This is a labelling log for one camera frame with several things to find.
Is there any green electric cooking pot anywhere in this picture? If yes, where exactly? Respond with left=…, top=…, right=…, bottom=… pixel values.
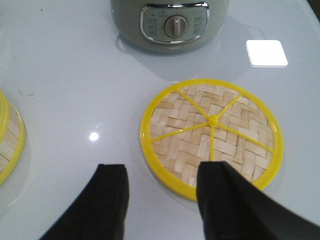
left=110, top=0, right=230, bottom=53

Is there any bamboo steamer base tier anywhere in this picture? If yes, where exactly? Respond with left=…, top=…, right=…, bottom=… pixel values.
left=0, top=91, right=26, bottom=184

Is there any woven bamboo steamer lid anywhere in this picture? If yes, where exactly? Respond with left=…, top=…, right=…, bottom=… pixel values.
left=140, top=79, right=284, bottom=201

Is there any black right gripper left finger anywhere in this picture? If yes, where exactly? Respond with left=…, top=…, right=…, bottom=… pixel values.
left=41, top=164, right=129, bottom=240

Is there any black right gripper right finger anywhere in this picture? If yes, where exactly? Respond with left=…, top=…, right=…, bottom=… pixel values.
left=196, top=161, right=320, bottom=240

